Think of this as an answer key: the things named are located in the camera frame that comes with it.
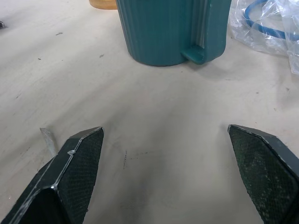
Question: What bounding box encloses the blue cable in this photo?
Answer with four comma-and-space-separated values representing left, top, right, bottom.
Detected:
244, 0, 286, 40

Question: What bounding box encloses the clear plastic bag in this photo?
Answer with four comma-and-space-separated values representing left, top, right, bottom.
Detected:
229, 0, 299, 75

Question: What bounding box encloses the teal ribbed mug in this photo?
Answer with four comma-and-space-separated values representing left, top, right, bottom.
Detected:
115, 0, 232, 66

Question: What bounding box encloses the yellow wooden object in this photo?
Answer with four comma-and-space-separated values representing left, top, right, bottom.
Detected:
88, 0, 118, 11

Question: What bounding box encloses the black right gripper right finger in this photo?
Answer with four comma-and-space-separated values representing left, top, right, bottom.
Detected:
227, 124, 299, 224

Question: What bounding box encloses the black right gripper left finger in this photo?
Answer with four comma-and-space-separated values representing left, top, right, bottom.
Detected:
0, 126, 104, 224

